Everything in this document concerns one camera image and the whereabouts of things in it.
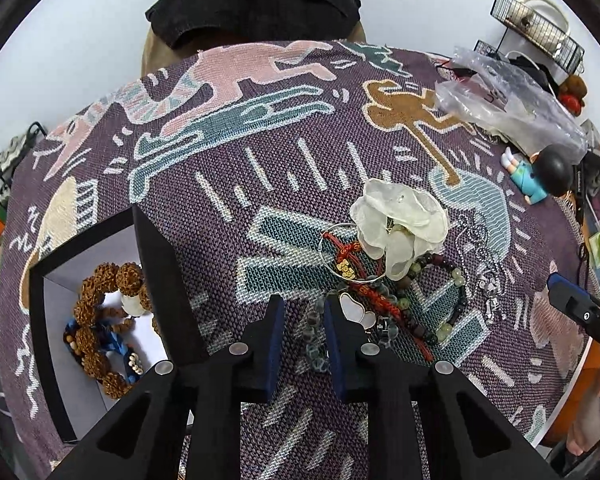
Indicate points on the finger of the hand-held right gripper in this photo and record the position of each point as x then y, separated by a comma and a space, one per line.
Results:
567, 296

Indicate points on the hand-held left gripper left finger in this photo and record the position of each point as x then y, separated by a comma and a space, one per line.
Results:
275, 345

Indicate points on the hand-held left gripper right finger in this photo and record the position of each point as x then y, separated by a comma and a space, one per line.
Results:
336, 350

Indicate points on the white heart shell pendant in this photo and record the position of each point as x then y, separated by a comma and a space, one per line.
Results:
352, 310

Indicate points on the thin silver hoop bangle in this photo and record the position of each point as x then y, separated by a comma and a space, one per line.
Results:
318, 249

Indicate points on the black jewelry box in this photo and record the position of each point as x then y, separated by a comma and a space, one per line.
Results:
165, 285

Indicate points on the white fabric flower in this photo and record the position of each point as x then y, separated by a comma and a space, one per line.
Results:
395, 210

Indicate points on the person's right hand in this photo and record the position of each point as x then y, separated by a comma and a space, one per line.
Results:
592, 410

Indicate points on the black-haired doll figurine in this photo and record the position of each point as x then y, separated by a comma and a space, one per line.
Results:
555, 165

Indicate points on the printed woven blanket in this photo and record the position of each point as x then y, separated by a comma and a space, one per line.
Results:
280, 170

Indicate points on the clear plastic bag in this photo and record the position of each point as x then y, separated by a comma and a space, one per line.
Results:
505, 105

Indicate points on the brown plush bear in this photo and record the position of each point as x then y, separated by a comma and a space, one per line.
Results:
574, 91

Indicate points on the white handbag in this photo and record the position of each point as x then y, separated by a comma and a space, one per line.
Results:
545, 7

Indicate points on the brown chair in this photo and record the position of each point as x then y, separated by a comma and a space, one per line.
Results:
152, 55

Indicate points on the black shoe rack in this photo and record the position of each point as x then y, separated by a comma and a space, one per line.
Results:
10, 155

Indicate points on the black jacket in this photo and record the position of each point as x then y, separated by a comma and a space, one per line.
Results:
250, 0

